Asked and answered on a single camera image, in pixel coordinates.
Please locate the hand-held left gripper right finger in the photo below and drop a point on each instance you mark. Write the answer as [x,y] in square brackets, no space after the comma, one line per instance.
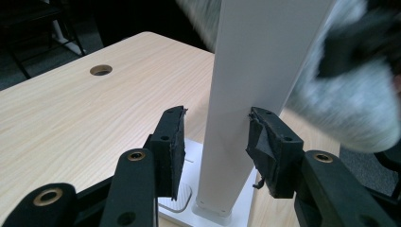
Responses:
[279,157]

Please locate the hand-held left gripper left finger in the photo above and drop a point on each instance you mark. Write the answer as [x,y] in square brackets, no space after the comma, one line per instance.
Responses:
[168,151]

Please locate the light blue cloth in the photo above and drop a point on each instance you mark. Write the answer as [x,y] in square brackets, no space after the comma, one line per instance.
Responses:
[353,110]

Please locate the white desk lamp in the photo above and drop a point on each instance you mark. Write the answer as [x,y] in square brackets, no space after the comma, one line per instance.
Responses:
[252,78]

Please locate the black chair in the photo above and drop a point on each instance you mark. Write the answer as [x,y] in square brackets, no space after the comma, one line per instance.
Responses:
[28,14]

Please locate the white table frame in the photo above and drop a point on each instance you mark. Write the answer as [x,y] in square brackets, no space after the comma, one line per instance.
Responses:
[71,47]

